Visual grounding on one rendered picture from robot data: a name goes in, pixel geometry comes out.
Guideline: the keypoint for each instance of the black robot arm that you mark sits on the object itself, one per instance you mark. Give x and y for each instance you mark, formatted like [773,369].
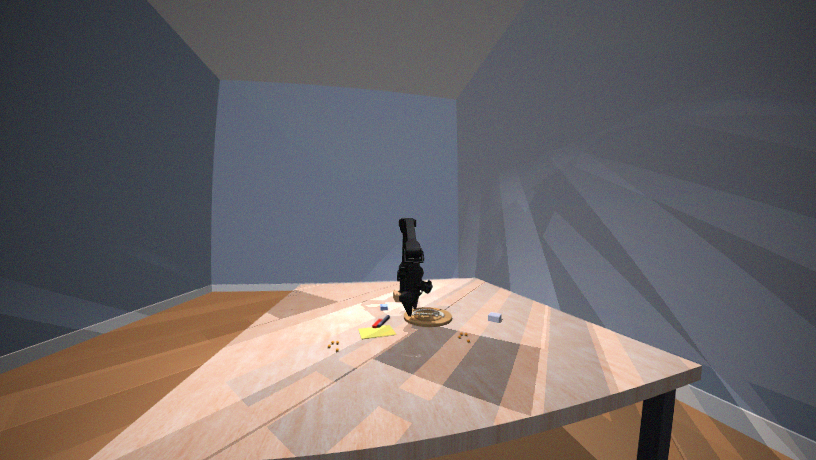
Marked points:
[411,254]

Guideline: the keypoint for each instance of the tan round board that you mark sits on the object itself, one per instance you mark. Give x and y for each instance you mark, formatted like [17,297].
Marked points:
[428,320]

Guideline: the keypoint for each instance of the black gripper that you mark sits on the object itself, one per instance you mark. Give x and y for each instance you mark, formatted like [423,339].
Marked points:
[410,297]

